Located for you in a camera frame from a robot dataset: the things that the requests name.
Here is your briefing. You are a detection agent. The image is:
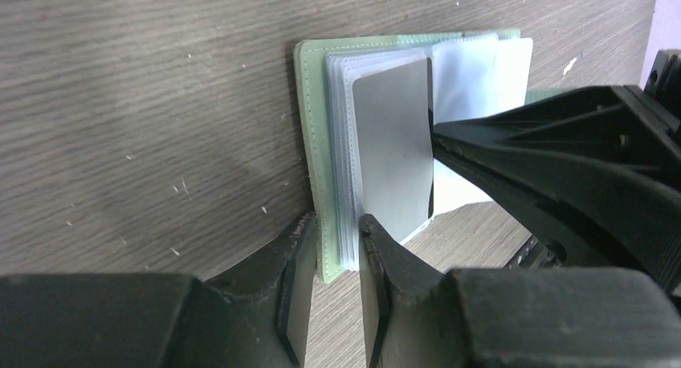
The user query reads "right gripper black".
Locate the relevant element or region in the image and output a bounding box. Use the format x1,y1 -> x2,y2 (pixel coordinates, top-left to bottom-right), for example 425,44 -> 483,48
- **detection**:
433,49 -> 680,292

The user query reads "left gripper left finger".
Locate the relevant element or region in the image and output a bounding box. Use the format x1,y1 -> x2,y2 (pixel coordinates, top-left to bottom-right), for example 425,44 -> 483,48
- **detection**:
1,212 -> 316,367

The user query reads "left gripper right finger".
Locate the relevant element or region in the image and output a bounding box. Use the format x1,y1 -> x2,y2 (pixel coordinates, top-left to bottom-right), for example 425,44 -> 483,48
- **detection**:
359,215 -> 680,367

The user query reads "black credit card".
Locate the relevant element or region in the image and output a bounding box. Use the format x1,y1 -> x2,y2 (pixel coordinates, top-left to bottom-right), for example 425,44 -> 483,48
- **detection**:
352,55 -> 433,242

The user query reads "green card holder wallet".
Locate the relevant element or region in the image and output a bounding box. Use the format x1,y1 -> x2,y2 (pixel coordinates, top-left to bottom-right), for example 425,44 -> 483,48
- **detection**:
293,29 -> 540,284

